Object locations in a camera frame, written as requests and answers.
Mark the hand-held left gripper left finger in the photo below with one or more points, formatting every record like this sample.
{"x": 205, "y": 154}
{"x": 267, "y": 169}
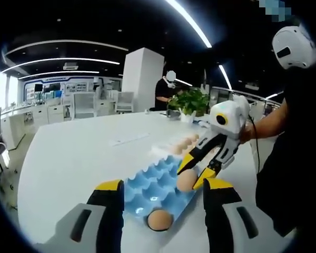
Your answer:
{"x": 108, "y": 210}

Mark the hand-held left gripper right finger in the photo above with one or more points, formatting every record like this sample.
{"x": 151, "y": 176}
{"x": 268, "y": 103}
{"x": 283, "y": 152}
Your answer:
{"x": 218, "y": 210}

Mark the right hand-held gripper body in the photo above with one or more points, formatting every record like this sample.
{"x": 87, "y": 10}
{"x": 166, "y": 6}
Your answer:
{"x": 233, "y": 116}

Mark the cluster of brown eggs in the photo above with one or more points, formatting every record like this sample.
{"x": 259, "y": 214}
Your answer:
{"x": 185, "y": 142}

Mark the single brown egg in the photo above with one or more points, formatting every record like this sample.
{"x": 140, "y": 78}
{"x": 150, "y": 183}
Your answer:
{"x": 185, "y": 182}
{"x": 159, "y": 220}

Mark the blue egg tray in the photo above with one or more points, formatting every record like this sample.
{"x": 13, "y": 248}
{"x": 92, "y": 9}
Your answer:
{"x": 152, "y": 184}

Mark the white foam egg tray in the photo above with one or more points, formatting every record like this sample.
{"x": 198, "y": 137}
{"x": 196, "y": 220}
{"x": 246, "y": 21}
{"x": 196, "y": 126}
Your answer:
{"x": 160, "y": 150}

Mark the person's right hand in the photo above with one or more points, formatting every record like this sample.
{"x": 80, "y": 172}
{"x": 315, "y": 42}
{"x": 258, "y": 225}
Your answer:
{"x": 248, "y": 133}

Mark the white blue object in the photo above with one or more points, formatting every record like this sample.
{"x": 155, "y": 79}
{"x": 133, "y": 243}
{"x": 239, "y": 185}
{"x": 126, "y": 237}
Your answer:
{"x": 202, "y": 124}

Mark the white plant pot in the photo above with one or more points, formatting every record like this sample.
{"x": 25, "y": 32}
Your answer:
{"x": 187, "y": 117}

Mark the short ceiling light strip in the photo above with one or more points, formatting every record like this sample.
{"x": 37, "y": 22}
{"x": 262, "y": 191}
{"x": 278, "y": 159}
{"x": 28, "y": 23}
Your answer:
{"x": 225, "y": 76}

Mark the green potted plant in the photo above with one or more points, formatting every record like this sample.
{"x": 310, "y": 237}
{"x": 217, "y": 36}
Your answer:
{"x": 192, "y": 101}

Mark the dark grey container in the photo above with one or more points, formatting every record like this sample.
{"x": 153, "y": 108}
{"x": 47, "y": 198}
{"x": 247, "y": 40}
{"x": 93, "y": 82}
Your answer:
{"x": 173, "y": 114}

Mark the white table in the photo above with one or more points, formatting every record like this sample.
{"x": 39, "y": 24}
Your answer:
{"x": 81, "y": 158}

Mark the person's dark clothed torso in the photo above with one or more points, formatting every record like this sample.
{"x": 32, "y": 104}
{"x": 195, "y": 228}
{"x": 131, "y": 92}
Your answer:
{"x": 292, "y": 171}

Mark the white power socket strip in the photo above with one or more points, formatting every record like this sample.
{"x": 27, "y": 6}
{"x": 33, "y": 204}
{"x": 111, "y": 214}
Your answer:
{"x": 129, "y": 139}

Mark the white mesh chair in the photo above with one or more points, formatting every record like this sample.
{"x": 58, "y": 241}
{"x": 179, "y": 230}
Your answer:
{"x": 125, "y": 101}
{"x": 84, "y": 104}

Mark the white square pillar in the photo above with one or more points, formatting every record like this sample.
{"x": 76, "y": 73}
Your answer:
{"x": 142, "y": 79}

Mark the white worn device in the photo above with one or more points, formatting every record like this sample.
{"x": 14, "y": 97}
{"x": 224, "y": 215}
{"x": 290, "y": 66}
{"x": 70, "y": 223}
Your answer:
{"x": 297, "y": 44}

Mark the long ceiling light strip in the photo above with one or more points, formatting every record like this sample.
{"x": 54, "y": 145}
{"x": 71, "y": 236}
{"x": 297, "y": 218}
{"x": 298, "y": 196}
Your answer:
{"x": 189, "y": 21}

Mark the white cabinet row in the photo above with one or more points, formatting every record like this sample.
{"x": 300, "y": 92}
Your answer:
{"x": 42, "y": 116}

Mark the black monitor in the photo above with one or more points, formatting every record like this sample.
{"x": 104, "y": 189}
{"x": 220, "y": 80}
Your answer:
{"x": 38, "y": 88}

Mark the ceiling air conditioner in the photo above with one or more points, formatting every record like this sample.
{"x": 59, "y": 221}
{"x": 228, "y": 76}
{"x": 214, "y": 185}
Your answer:
{"x": 71, "y": 66}

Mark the blue trimmed display wall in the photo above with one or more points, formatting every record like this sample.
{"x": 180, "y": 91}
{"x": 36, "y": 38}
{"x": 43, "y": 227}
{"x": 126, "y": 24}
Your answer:
{"x": 76, "y": 85}

